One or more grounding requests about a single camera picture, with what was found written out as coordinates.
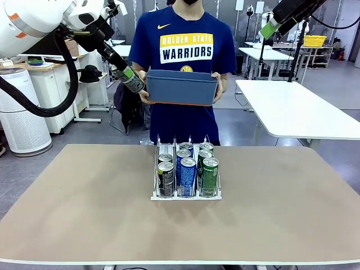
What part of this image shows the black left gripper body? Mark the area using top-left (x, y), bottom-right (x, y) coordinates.
top-left (77, 18), bottom-right (115, 53)

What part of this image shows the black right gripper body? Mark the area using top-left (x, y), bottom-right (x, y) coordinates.
top-left (281, 0), bottom-right (329, 17)

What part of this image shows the blue-grey plastic bin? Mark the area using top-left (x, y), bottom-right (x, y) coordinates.
top-left (145, 69), bottom-right (219, 107)

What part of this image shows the clear three-lane can dispenser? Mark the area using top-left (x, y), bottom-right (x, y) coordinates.
top-left (151, 134), bottom-right (223, 201)

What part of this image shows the person's right hand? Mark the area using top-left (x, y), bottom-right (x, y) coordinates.
top-left (138, 70), bottom-right (155, 104)

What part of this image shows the person's left hand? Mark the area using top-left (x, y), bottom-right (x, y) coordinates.
top-left (210, 72), bottom-right (224, 104)

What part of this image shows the white background work table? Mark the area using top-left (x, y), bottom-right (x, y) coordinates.
top-left (111, 44), bottom-right (133, 59)
top-left (238, 46), bottom-right (295, 81)

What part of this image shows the yellow plastic crate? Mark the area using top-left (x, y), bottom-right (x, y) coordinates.
top-left (303, 35), bottom-right (327, 47)

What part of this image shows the black tripod pole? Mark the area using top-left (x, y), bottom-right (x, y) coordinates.
top-left (288, 19), bottom-right (310, 82)

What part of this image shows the black hat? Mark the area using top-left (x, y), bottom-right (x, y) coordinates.
top-left (78, 64), bottom-right (102, 83)

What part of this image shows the wooden shelf unit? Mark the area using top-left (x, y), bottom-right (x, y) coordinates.
top-left (300, 44), bottom-right (334, 68)

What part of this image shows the small white side table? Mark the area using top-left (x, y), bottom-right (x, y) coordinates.
top-left (66, 72), bottom-right (110, 123)

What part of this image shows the chair draped with jackets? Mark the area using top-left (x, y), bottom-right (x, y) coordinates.
top-left (109, 81), bottom-right (151, 135)

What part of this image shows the black computer monitor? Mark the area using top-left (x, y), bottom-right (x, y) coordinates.
top-left (16, 39), bottom-right (68, 57)

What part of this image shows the person in blue t-shirt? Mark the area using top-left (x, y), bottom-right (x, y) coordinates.
top-left (129, 0), bottom-right (237, 146)

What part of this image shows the white desk with cabinet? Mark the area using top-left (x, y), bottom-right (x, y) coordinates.
top-left (0, 55), bottom-right (91, 134)

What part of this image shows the large white table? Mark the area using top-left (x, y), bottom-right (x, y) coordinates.
top-left (235, 79), bottom-right (360, 152)

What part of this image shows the white cylindrical air purifier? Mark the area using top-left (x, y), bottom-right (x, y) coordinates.
top-left (0, 67), bottom-right (53, 158)

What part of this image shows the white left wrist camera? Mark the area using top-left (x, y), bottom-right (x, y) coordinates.
top-left (105, 0), bottom-right (128, 16)

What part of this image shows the left arm black cable bundle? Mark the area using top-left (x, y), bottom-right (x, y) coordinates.
top-left (0, 30), bottom-right (79, 118)

